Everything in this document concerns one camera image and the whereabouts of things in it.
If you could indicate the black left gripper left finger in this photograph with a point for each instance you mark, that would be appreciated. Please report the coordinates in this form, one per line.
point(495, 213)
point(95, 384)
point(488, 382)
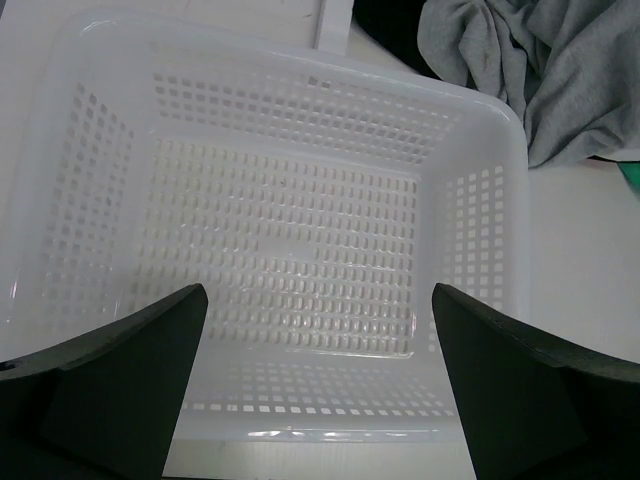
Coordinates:
point(102, 405)

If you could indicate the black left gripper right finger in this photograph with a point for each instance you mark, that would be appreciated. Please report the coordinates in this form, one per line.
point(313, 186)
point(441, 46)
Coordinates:
point(533, 405)

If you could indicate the grey tank top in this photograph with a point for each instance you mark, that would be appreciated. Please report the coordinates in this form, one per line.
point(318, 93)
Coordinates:
point(568, 69)

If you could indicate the green tank top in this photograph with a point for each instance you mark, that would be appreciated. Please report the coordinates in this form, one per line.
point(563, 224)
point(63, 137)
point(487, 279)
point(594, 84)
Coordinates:
point(631, 174)

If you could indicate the white plastic perforated basket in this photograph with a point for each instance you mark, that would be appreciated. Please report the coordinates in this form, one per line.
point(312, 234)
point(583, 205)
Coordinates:
point(318, 200)

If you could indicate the black garment on table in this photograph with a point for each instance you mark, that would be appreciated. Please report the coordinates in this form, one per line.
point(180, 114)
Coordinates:
point(393, 24)

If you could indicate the white clothes rack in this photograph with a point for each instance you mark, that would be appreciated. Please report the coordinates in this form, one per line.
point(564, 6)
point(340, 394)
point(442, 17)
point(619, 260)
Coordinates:
point(333, 26)

